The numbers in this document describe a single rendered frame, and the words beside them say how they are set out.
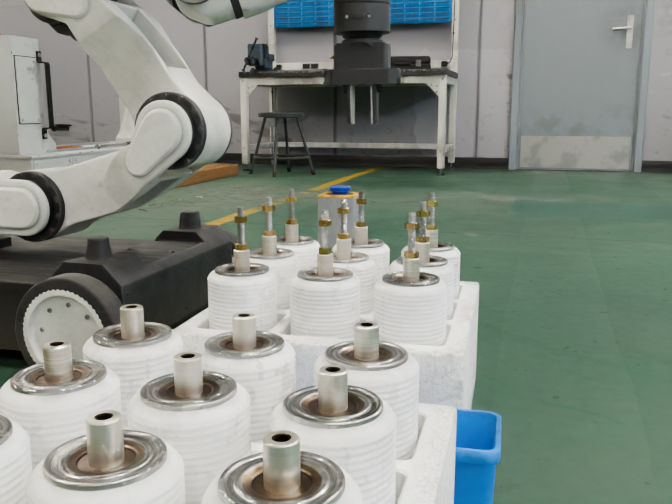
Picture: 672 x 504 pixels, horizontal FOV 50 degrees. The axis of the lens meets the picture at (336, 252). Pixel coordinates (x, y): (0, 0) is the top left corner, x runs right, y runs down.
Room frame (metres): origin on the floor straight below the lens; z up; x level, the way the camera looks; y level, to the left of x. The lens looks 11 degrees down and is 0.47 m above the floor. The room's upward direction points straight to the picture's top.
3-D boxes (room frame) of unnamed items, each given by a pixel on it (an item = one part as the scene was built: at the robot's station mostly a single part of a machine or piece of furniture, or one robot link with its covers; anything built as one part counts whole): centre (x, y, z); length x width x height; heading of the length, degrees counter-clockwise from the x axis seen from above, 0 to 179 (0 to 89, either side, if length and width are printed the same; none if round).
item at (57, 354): (0.57, 0.23, 0.26); 0.02 x 0.02 x 0.03
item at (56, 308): (1.18, 0.45, 0.10); 0.20 x 0.05 x 0.20; 74
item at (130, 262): (1.50, 0.61, 0.19); 0.64 x 0.52 x 0.33; 74
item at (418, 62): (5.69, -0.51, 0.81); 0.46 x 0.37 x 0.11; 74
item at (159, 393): (0.54, 0.12, 0.25); 0.08 x 0.08 x 0.01
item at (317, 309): (0.95, 0.01, 0.16); 0.10 x 0.10 x 0.18
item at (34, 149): (4.10, 1.45, 0.45); 1.51 x 0.57 x 0.74; 164
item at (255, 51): (5.67, 0.58, 0.87); 0.41 x 0.17 x 0.25; 164
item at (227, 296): (0.98, 0.13, 0.16); 0.10 x 0.10 x 0.18
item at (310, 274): (0.95, 0.01, 0.25); 0.08 x 0.08 x 0.01
